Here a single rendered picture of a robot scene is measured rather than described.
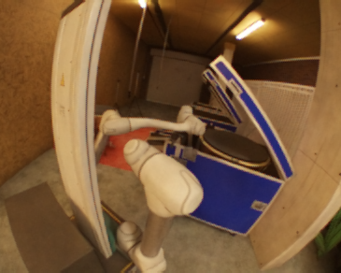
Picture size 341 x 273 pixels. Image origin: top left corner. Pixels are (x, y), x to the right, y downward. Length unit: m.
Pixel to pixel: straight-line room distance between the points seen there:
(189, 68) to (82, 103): 8.20
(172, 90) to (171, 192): 8.22
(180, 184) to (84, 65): 0.43
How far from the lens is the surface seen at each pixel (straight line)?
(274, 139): 1.25
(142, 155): 0.50
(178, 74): 8.52
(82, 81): 0.46
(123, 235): 0.94
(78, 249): 0.75
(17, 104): 2.62
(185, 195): 0.41
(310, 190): 1.49
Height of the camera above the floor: 1.50
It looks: 22 degrees down
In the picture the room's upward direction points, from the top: 11 degrees clockwise
